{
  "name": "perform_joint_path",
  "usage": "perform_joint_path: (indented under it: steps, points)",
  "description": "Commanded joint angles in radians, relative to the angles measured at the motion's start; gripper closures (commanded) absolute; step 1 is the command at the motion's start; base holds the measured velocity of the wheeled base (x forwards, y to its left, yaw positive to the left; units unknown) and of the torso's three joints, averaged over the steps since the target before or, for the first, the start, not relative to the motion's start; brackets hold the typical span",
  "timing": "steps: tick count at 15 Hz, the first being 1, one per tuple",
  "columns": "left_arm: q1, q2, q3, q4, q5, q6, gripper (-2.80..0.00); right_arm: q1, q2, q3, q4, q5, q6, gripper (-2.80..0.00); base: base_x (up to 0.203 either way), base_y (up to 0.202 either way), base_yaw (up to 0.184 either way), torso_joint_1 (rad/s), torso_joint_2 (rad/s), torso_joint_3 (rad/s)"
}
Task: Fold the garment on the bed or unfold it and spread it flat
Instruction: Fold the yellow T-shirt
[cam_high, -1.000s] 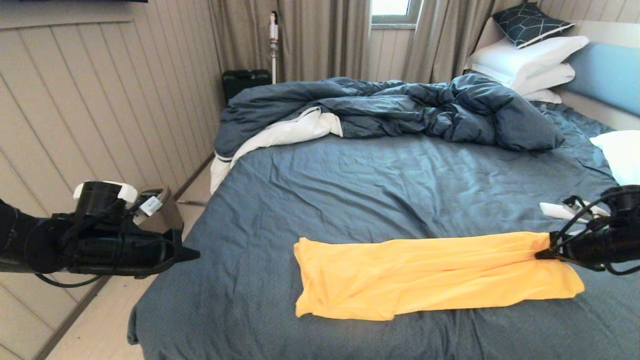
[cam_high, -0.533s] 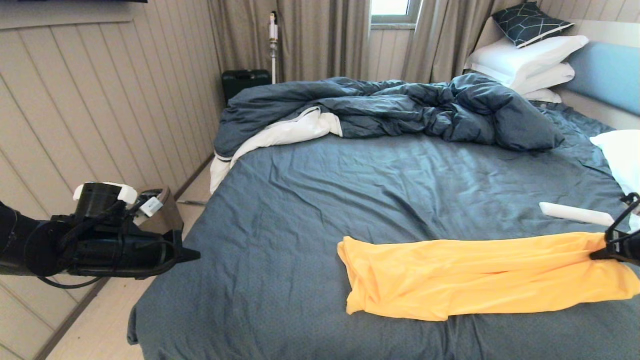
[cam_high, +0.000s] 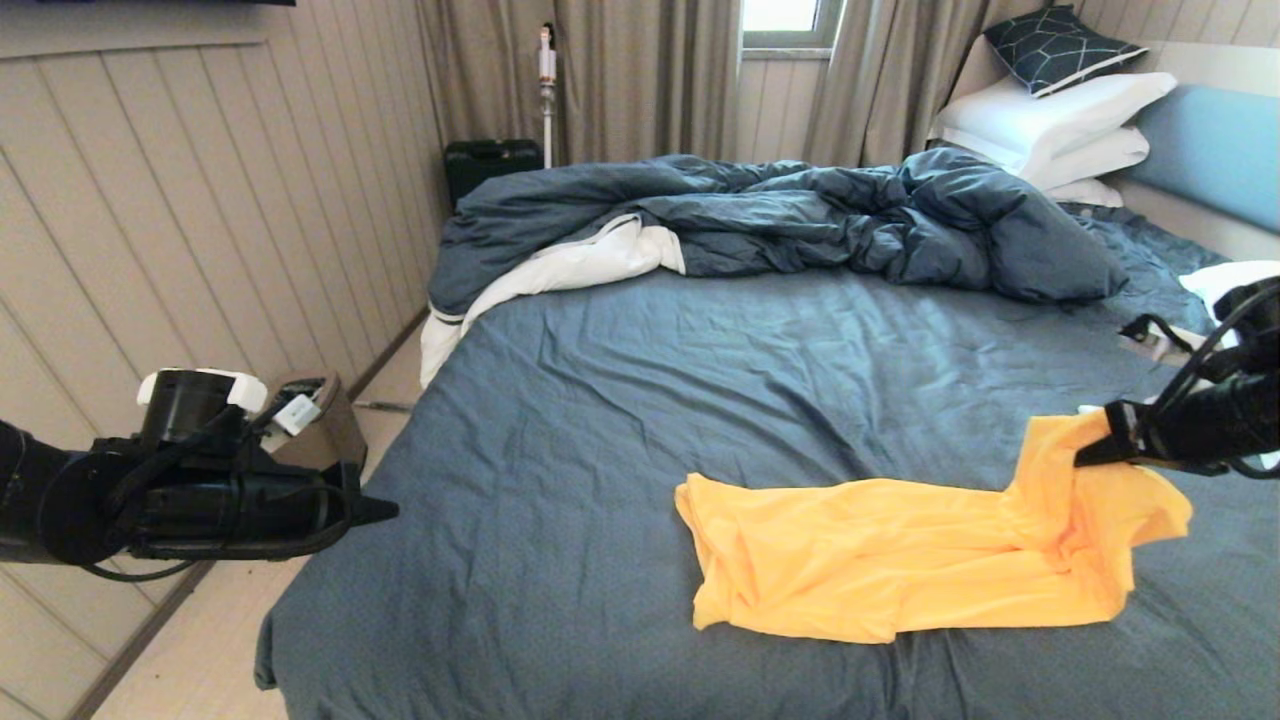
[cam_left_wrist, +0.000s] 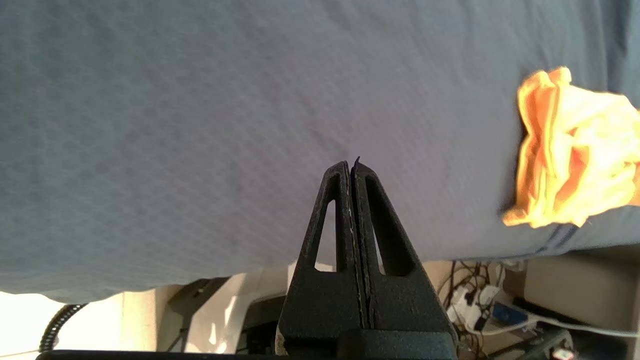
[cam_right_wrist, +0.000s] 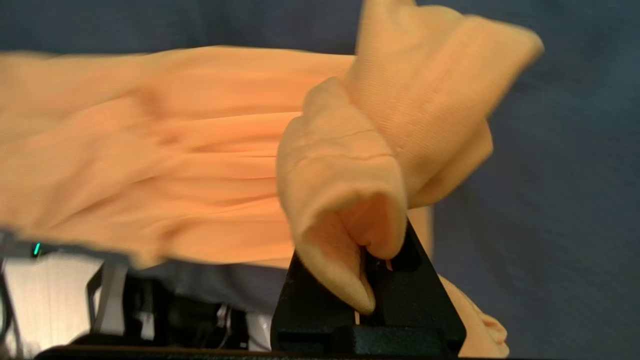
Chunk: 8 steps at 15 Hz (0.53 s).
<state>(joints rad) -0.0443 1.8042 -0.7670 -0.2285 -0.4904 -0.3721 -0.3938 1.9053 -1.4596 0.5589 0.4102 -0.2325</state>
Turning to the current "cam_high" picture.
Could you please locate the blue headboard cushion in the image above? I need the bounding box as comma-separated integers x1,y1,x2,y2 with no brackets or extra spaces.
1133,84,1280,234

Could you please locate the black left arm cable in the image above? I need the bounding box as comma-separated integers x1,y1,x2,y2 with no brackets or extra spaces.
75,405,353,583

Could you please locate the grey-beige curtain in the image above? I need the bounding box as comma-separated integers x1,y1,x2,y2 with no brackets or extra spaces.
415,0,743,166
803,0,1056,168

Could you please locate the dark patterned cushion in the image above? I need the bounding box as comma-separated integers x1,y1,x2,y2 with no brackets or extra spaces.
983,4,1151,99

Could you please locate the beige bed headboard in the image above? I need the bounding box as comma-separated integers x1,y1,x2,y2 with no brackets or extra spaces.
948,36,1280,263

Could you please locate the yellow t-shirt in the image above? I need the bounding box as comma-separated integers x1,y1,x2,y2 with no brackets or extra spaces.
675,410,1194,645

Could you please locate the white pillow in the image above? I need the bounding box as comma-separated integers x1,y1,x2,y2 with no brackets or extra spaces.
930,72,1179,177
1046,178,1125,208
1022,126,1151,191
1180,260,1280,471

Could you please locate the white quilt with dark stripe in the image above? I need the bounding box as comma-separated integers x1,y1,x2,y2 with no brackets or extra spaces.
418,212,687,389

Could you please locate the black hard case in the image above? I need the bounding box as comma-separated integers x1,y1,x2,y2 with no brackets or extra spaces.
444,138,543,209

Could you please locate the dark blue duvet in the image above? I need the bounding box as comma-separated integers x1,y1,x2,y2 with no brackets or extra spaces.
427,147,1131,319

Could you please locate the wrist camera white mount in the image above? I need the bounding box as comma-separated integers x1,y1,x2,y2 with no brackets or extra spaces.
1118,314,1241,367
137,368,324,439

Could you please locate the window with grey frame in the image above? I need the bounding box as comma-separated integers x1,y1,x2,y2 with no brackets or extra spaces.
742,0,846,49

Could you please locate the white stick vacuum cleaner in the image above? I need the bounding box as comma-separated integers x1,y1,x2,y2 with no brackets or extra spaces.
538,22,558,169

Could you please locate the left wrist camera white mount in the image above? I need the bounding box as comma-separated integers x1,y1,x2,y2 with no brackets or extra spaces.
137,368,324,439

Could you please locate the bronze trash bin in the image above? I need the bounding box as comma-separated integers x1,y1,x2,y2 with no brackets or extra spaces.
262,372,368,473

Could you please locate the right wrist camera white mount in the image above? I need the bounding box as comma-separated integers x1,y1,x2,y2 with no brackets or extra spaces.
1118,314,1241,367

